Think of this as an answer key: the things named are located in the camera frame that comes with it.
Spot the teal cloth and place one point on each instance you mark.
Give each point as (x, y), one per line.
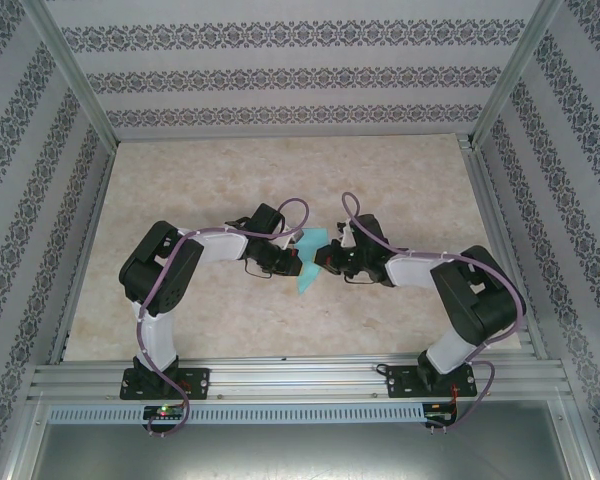
(312, 240)

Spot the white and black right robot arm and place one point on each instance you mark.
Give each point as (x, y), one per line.
(412, 270)

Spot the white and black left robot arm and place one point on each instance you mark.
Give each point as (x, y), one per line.
(220, 245)

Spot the grey metal sheet panel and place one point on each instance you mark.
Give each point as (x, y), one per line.
(300, 455)

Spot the circuit board with blue light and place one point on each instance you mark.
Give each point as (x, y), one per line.
(437, 417)

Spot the circuit board with green light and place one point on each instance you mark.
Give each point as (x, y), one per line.
(165, 412)

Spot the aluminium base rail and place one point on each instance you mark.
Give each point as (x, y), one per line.
(300, 375)

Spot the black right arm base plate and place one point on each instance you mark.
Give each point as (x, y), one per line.
(400, 382)

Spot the aluminium side rail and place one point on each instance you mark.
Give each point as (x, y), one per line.
(80, 250)
(507, 250)

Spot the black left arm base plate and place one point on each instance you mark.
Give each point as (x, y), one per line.
(197, 382)

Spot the aluminium frame post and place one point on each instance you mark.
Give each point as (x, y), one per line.
(520, 65)
(75, 70)

